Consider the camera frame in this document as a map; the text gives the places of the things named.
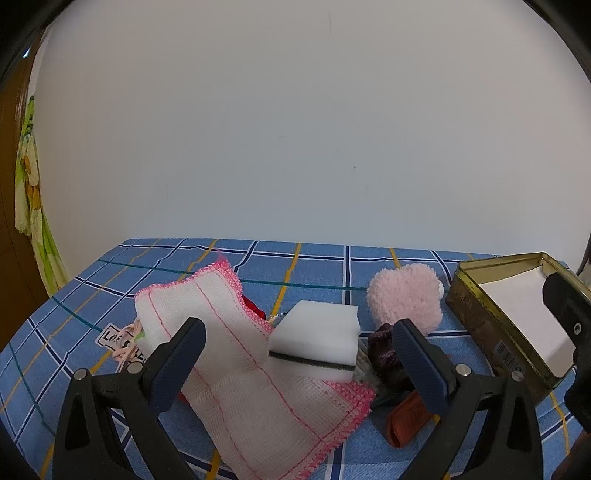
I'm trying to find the orange red cloth strip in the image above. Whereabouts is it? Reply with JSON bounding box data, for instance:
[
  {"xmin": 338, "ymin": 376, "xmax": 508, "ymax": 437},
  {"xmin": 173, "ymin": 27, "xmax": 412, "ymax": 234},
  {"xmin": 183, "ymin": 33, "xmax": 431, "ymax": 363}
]
[{"xmin": 385, "ymin": 391, "xmax": 434, "ymax": 448}]

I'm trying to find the white pink-edged gauze cloth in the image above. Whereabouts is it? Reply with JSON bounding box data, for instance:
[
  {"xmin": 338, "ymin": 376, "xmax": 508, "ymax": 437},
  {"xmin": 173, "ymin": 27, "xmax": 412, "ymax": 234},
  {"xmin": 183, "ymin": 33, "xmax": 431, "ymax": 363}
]
[{"xmin": 135, "ymin": 260, "xmax": 375, "ymax": 479}]

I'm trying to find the dark purple scrunchie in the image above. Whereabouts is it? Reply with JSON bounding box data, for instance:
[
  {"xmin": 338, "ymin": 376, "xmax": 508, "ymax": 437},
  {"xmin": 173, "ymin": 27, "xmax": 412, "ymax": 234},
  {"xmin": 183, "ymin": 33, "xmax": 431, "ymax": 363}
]
[{"xmin": 368, "ymin": 323, "xmax": 415, "ymax": 401}]

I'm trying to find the pink fluffy plush ball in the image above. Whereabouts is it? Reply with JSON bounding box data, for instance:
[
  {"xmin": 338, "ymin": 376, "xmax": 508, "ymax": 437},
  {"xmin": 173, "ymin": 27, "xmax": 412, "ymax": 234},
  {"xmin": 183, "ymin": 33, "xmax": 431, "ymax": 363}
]
[{"xmin": 367, "ymin": 263, "xmax": 445, "ymax": 335}]

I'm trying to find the white sponge block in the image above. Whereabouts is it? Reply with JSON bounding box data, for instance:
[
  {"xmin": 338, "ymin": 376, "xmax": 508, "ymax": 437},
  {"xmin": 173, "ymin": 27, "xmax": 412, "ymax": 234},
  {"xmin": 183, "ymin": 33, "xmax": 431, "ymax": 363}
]
[{"xmin": 267, "ymin": 300, "xmax": 361, "ymax": 383}]

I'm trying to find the gold metal tin box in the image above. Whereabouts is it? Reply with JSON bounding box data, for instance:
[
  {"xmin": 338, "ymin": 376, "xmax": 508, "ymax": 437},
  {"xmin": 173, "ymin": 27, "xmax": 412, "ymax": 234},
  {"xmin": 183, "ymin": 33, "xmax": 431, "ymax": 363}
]
[{"xmin": 446, "ymin": 252, "xmax": 590, "ymax": 404}]

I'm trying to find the blue plaid tablecloth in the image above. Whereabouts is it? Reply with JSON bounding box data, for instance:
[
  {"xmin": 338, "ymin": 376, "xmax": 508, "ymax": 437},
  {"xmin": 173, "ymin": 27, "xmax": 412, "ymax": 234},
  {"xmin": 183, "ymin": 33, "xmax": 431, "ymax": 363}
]
[{"xmin": 1, "ymin": 238, "xmax": 582, "ymax": 479}]

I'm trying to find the green yellow hanging cloth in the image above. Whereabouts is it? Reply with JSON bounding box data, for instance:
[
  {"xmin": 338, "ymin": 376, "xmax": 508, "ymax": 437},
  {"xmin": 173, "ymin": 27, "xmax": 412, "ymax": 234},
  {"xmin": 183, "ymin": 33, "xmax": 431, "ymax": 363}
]
[{"xmin": 15, "ymin": 96, "xmax": 68, "ymax": 296}]

